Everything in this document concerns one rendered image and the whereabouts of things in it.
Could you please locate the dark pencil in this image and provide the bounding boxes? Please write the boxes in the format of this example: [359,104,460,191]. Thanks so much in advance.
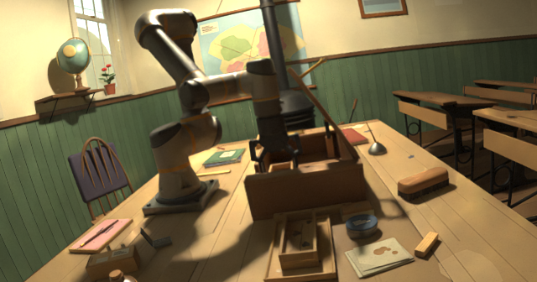
[79,219,120,248]

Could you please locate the grey square base plate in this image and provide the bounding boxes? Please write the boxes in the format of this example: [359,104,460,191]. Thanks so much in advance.
[142,179,221,217]

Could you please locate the green book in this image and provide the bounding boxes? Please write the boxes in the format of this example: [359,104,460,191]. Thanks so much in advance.
[201,147,248,170]

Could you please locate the light wooden block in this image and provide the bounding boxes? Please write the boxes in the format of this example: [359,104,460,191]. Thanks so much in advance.
[414,231,440,259]

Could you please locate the grey dome with thin rod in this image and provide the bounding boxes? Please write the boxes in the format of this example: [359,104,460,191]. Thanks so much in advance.
[364,122,388,157]

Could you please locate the coloured wall map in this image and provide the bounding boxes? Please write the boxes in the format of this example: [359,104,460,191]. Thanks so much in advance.
[196,0,314,89]

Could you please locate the stained paper stack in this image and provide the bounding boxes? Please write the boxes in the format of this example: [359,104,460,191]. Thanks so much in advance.
[344,236,416,279]

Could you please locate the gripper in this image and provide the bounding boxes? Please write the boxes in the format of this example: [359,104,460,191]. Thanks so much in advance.
[248,112,304,175]

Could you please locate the wooden school desk body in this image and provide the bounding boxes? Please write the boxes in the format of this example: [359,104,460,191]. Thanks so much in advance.
[243,126,368,222]

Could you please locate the dark grey wedge block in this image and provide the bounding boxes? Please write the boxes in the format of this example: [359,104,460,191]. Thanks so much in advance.
[139,227,174,250]

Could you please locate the red book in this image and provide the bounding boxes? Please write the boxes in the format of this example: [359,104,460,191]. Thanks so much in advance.
[341,128,370,147]

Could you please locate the red flowers in pot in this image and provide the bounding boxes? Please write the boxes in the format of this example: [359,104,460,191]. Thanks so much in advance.
[98,63,117,97]

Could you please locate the blue round tin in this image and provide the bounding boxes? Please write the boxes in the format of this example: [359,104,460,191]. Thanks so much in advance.
[345,213,379,240]

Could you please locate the brown handled stove poker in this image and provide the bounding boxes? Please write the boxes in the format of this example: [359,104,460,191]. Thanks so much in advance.
[347,97,359,126]

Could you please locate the flat wooden repair rest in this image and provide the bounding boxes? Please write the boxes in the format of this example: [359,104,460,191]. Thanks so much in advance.
[263,213,338,282]

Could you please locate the yellow pointer stick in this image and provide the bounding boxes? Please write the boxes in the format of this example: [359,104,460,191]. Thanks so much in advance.
[299,56,328,80]

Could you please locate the wooden pencil tray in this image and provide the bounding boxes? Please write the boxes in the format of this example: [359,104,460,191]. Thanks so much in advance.
[267,159,295,174]
[277,212,321,271]

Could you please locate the wooden scrubbing brush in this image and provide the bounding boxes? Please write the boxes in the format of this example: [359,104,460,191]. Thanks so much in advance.
[396,166,451,202]

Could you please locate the brown glass bottle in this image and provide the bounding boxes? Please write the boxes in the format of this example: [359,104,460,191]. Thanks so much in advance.
[108,269,140,282]

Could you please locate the black stove with pipe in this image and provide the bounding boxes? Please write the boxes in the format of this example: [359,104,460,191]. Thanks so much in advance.
[254,0,316,131]

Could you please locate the teal globe on stand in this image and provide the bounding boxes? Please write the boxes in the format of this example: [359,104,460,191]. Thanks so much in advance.
[55,36,93,94]

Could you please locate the white framed window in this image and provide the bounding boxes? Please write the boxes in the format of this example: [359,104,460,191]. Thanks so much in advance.
[65,0,127,97]

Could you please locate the wooden desk lid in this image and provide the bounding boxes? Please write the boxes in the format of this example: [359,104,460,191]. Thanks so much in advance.
[286,66,361,162]

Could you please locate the wooden school bench desk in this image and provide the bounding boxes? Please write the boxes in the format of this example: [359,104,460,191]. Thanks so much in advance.
[391,89,499,172]
[462,78,537,110]
[472,105,537,222]

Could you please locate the pink writing pad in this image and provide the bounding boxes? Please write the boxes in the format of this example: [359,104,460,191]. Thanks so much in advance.
[68,217,134,255]

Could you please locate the yellow pencil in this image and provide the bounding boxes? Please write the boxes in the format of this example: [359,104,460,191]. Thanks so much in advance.
[196,169,232,178]

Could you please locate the wooden chair with purple cushion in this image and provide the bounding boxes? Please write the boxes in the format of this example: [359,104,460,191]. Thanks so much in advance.
[67,136,136,223]

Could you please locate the wooden wall shelf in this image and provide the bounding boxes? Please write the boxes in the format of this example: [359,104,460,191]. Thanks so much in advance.
[34,88,105,124]

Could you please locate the brown cardboard box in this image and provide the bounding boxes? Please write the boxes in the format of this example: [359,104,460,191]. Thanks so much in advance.
[85,244,142,281]

